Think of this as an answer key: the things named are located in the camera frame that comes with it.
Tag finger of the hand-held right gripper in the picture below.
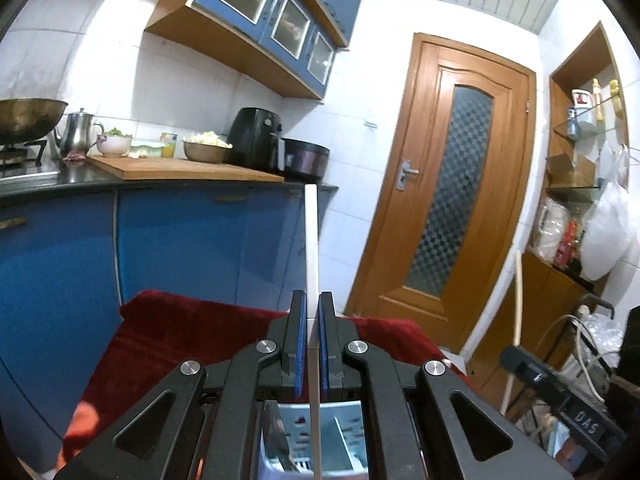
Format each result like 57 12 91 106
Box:
499 343 571 396

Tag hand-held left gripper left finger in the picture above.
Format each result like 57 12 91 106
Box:
52 290 308 480

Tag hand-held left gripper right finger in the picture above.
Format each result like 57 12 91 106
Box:
317 290 576 480

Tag wooden chopstick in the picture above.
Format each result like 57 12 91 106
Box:
501 250 524 414

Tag white stick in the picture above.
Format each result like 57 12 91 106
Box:
303 184 321 480

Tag light blue utensil holder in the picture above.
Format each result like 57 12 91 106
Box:
257 399 369 480

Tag wooden low cabinet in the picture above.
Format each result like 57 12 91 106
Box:
470 250 602 412

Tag red printed blanket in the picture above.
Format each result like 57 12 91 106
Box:
57 289 477 467

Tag red bottles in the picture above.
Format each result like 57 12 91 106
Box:
554 219 586 267

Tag wooden door with glass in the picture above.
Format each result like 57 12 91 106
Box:
345 32 537 357

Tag clear plastic bag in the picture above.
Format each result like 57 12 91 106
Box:
532 197 571 262

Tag blue base cabinets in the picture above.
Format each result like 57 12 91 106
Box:
0 180 339 472

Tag white plastic bag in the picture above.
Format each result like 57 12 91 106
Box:
581 179 639 282

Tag black rice cooker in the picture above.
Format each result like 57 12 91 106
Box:
282 138 331 183

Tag cardboard box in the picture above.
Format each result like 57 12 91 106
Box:
545 152 599 189

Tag wooden cutting board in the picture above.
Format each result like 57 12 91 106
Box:
85 154 285 184

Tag black air fryer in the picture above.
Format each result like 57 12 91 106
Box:
227 107 286 174

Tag metal bowl with food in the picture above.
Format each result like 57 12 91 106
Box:
182 130 234 165

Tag green plastic container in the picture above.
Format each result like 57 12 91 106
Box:
129 138 166 159

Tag small white bowl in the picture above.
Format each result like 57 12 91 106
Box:
95 129 134 158

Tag yellow bottle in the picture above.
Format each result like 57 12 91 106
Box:
608 79 625 119

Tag wooden shelf niche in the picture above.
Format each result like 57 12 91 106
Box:
547 20 632 192

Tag metal kettle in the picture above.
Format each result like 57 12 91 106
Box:
53 108 105 159

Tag gas stove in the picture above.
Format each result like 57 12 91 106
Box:
0 142 59 181

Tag metal wok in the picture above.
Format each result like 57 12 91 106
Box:
0 98 69 146

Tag white cable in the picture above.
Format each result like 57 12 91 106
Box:
541 311 617 397

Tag metal door handle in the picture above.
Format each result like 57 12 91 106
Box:
396 158 420 192

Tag blue glass-door wall cabinet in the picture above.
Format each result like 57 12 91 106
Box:
143 0 364 101

